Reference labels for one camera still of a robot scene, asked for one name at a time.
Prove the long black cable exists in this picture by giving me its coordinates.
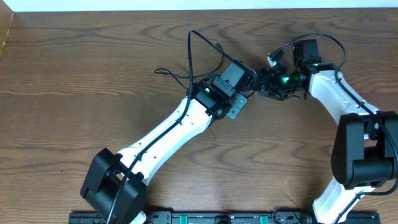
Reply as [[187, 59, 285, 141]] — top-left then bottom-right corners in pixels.
[[154, 41, 225, 91]]

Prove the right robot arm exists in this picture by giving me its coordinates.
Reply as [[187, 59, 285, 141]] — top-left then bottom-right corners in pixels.
[[258, 39, 397, 223]]

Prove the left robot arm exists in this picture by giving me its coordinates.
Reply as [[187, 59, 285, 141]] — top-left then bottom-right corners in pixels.
[[80, 60, 259, 223]]

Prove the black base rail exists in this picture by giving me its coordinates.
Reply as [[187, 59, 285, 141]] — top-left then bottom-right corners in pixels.
[[68, 210, 381, 224]]

